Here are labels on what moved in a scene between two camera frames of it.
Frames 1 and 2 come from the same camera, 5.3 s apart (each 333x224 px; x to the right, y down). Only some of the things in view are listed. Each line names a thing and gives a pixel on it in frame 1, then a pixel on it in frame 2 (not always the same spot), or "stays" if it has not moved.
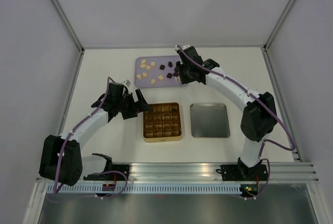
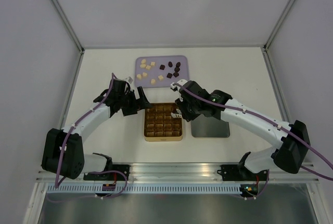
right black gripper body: (185, 76) → (190, 110)
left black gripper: (136, 107) stays
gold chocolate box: (163, 123) stays
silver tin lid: (209, 120) stays
